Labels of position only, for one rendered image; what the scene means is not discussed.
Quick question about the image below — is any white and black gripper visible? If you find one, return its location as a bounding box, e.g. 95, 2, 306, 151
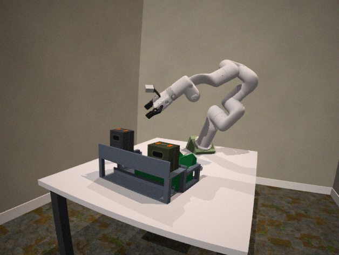
144, 90, 174, 119

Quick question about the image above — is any green bin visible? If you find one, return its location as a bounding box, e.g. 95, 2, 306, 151
154, 172, 193, 191
134, 170, 154, 180
179, 152, 196, 167

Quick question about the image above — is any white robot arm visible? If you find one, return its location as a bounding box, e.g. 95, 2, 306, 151
166, 60, 259, 150

